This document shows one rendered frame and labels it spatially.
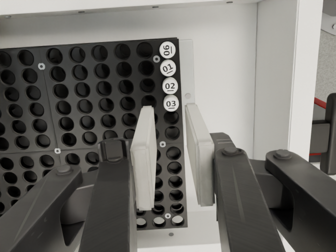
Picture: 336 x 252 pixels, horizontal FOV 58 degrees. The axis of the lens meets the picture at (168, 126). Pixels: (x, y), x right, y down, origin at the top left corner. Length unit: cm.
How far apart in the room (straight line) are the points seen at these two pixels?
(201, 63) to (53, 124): 15
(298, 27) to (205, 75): 12
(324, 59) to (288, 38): 106
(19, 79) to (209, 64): 18
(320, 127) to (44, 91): 23
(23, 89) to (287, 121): 21
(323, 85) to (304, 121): 107
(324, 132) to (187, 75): 13
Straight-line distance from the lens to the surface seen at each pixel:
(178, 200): 29
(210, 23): 32
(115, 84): 25
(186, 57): 30
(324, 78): 132
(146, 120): 16
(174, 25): 31
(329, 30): 128
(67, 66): 26
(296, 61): 24
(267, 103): 30
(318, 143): 29
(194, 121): 15
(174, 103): 24
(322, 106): 83
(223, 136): 15
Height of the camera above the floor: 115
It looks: 72 degrees down
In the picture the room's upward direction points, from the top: 177 degrees clockwise
